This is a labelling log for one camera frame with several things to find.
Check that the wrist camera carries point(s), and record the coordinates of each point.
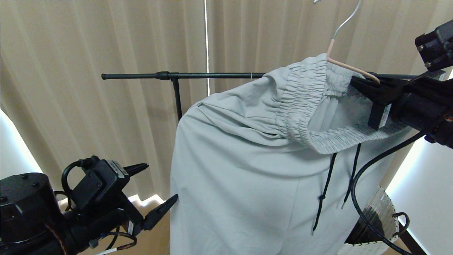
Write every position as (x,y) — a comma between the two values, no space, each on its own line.
(99,180)
(437,46)

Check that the black clothes rack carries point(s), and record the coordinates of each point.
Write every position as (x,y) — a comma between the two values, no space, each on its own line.
(177,75)

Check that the pale grey shorts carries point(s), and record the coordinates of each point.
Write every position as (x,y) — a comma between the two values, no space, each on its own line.
(247,177)

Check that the pink clothes hanger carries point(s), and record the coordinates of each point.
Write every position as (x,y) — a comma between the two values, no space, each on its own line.
(334,49)

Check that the white laundry basket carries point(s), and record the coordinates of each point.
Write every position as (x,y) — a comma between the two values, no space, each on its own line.
(378,212)

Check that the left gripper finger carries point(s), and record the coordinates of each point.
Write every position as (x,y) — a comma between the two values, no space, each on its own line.
(136,169)
(159,212)

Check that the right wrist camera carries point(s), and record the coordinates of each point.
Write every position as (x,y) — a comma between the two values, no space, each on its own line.
(437,46)

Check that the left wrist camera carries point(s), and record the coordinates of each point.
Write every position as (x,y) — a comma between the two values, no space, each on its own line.
(99,180)

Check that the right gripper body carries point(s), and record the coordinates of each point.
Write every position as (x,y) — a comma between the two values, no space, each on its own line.
(417,106)

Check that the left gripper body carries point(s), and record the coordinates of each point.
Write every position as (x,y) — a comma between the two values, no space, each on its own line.
(95,226)

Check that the beige curtain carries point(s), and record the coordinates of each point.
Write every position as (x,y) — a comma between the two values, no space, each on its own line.
(88,71)

